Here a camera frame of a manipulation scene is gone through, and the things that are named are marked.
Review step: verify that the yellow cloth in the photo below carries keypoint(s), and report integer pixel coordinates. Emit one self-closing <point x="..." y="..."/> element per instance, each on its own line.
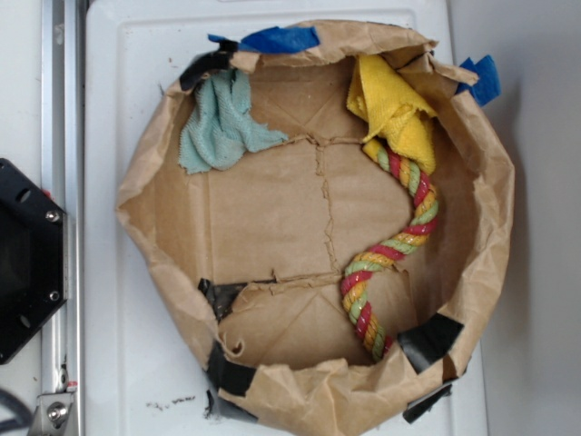
<point x="393" y="110"/>

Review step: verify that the light teal cloth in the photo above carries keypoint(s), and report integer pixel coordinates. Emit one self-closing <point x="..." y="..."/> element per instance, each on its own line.
<point x="220" y="129"/>

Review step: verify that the brown paper bag bin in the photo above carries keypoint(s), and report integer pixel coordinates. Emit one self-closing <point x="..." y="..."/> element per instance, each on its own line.
<point x="289" y="219"/>

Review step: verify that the black tape inside bag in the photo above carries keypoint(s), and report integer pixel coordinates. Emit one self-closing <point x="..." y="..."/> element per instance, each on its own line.
<point x="220" y="296"/>

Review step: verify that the black tape bottom left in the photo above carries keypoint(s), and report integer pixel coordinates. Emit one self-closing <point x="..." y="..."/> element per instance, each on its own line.
<point x="232" y="377"/>

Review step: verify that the black tape top left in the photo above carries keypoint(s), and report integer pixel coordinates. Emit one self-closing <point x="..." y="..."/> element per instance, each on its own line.
<point x="209" y="63"/>

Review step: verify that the blue tape top edge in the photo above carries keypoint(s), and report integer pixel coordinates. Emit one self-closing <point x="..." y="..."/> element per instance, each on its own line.
<point x="274" y="40"/>

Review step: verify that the blue tape edge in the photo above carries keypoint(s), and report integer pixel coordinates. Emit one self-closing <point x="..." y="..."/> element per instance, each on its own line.
<point x="488" y="86"/>
<point x="274" y="40"/>

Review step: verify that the black tape lower right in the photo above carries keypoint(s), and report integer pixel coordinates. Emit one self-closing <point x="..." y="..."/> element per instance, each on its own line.
<point x="429" y="342"/>

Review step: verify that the black tape bottom right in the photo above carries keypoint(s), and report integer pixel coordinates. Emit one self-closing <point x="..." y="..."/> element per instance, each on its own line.
<point x="419" y="407"/>

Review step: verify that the blue tape right edge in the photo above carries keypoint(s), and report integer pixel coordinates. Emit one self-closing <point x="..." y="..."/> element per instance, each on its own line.
<point x="488" y="86"/>

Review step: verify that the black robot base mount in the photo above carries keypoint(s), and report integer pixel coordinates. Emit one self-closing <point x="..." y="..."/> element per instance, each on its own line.
<point x="32" y="260"/>

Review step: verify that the aluminium extrusion rail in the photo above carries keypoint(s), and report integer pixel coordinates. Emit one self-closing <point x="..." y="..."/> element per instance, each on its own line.
<point x="62" y="175"/>

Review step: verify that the metal corner bracket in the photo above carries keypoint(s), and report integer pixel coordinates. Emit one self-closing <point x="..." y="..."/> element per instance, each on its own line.
<point x="56" y="414"/>

